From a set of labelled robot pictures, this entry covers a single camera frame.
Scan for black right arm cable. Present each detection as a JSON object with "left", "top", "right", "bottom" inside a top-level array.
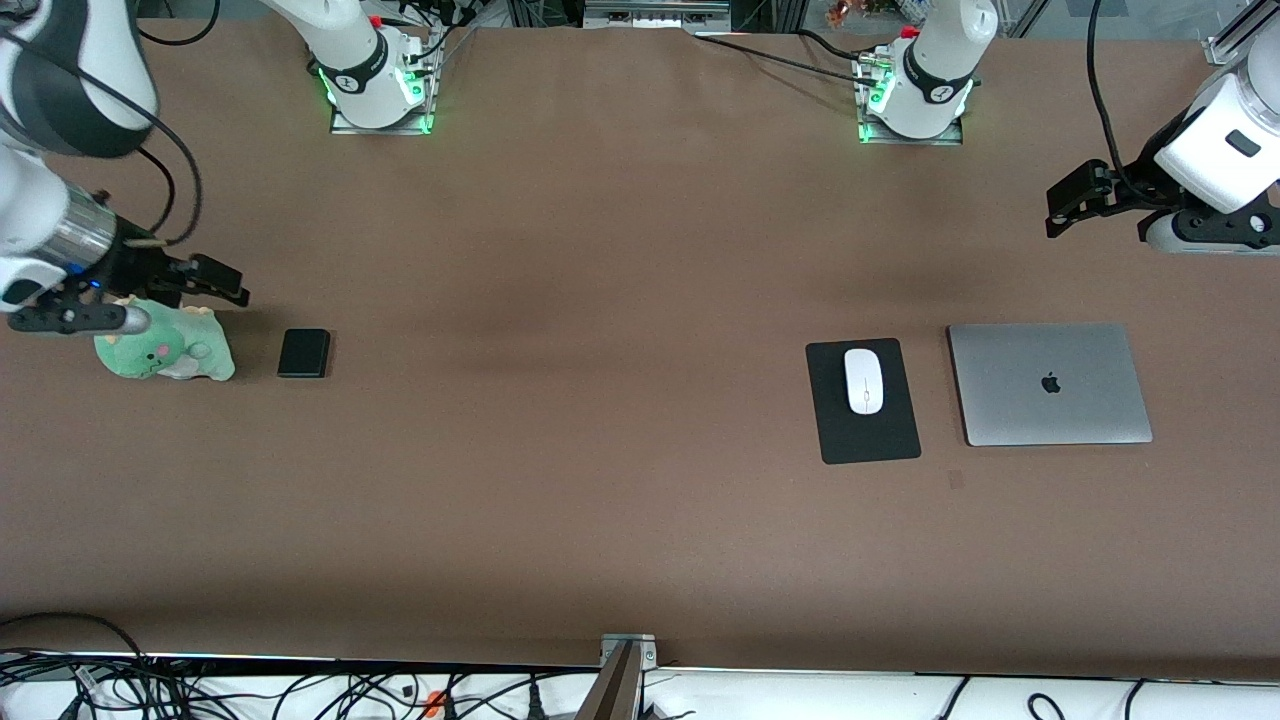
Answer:
[{"left": 0, "top": 25, "right": 204, "bottom": 247}]

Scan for metal bracket post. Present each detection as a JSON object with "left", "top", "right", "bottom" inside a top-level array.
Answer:
[{"left": 580, "top": 633, "right": 659, "bottom": 720}]

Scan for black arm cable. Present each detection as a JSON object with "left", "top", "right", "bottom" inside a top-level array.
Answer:
[
  {"left": 0, "top": 25, "right": 204, "bottom": 247},
  {"left": 1087, "top": 0, "right": 1163, "bottom": 207}
]

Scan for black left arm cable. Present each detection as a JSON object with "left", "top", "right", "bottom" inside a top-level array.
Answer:
[{"left": 1087, "top": 0, "right": 1163, "bottom": 207}]

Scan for white computer mouse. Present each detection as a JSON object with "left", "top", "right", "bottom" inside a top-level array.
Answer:
[{"left": 843, "top": 347, "right": 885, "bottom": 416}]

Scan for metal frame rail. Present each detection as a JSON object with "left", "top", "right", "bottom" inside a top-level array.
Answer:
[{"left": 583, "top": 0, "right": 733, "bottom": 33}]

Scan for green dinosaur plush toy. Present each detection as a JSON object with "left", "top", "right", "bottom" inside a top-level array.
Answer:
[{"left": 93, "top": 297, "right": 237, "bottom": 383}]

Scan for aluminium profile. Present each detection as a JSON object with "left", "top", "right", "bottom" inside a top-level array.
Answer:
[{"left": 1205, "top": 0, "right": 1280, "bottom": 67}]

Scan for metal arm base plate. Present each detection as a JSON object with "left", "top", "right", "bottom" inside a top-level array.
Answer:
[
  {"left": 330, "top": 100, "right": 436, "bottom": 136},
  {"left": 855, "top": 110, "right": 966, "bottom": 147}
]

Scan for silver laptop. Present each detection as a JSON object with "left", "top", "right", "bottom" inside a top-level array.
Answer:
[{"left": 947, "top": 322, "right": 1154, "bottom": 447}]

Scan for black mouse pad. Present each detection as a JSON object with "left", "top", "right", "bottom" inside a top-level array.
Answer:
[{"left": 805, "top": 338, "right": 922, "bottom": 466}]

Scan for black phone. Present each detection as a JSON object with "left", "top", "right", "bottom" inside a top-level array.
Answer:
[{"left": 277, "top": 328, "right": 332, "bottom": 380}]

